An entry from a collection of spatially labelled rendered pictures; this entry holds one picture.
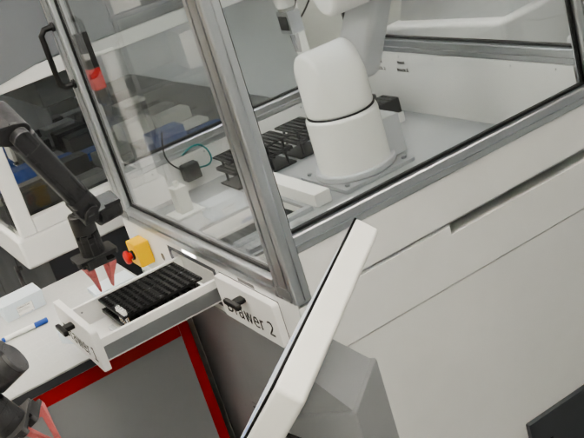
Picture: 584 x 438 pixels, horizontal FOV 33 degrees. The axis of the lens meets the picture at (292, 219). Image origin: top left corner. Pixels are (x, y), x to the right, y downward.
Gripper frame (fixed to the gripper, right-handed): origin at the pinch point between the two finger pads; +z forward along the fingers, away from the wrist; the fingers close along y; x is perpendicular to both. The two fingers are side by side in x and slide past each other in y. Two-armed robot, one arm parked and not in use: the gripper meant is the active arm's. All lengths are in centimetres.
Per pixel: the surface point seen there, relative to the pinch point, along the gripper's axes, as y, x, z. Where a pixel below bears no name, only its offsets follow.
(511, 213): -84, 51, 6
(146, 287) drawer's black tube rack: -10.6, -4.8, 7.7
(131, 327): 0.0, 9.5, 8.5
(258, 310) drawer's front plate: -22.3, 34.6, 6.2
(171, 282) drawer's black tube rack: -16.0, -0.7, 7.5
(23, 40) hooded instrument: -23, -86, -46
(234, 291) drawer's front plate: -22.2, 23.8, 4.9
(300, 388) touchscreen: 7, 115, -27
